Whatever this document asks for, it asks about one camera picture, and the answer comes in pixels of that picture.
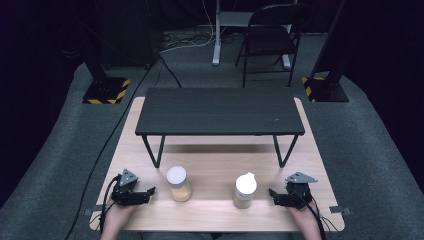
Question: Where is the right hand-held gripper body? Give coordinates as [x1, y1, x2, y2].
[285, 171, 318, 210]

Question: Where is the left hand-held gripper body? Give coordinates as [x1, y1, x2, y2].
[111, 168, 145, 206]

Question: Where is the glass jar with spouted white lid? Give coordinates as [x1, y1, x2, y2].
[232, 172, 258, 210]

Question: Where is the black raised shelf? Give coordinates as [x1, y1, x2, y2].
[134, 87, 306, 169]

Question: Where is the person's left hand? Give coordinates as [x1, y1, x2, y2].
[105, 202, 139, 230]

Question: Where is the person's right hand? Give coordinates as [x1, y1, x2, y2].
[287, 203, 320, 230]

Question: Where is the grey tape strip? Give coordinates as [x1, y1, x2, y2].
[328, 205, 352, 216]
[83, 204, 108, 216]

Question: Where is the black stand with striped base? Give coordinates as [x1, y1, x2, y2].
[301, 0, 350, 104]
[66, 0, 132, 105]

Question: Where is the black folding chair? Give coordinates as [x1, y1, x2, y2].
[234, 3, 313, 89]

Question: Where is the left hand-held gripper cable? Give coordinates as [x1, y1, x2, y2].
[98, 174, 123, 234]

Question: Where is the hand-held gripper cable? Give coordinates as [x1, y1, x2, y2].
[293, 189, 335, 240]
[98, 174, 123, 234]

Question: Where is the right hand-held gripper cable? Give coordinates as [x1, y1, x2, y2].
[293, 189, 335, 240]

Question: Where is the long black floor cable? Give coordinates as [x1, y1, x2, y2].
[64, 54, 183, 240]

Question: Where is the white floor cable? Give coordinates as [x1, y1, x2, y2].
[159, 0, 218, 54]

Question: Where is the white desk frame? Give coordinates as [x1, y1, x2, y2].
[211, 0, 298, 71]

